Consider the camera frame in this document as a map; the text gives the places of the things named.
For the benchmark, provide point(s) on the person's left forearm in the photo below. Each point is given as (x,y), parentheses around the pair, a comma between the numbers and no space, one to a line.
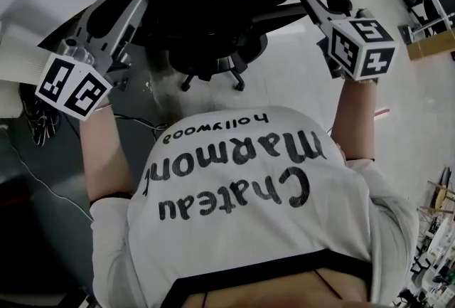
(99,157)

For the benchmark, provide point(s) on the person's neck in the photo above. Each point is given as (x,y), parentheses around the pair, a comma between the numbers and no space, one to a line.
(277,289)

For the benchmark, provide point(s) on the person's right forearm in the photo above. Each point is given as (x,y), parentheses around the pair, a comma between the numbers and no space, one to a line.
(355,114)

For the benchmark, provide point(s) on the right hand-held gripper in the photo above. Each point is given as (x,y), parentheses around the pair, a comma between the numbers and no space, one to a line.
(362,47)

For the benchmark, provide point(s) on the pink stick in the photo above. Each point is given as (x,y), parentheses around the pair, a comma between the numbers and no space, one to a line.
(383,111)

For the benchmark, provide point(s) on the brown cardboard box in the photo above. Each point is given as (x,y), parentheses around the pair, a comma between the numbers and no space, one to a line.
(430,47)

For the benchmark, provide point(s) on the person's white printed t-shirt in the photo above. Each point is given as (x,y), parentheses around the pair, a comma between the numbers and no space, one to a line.
(249,228)

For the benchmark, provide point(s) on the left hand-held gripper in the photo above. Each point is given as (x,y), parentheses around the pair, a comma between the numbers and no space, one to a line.
(71,86)

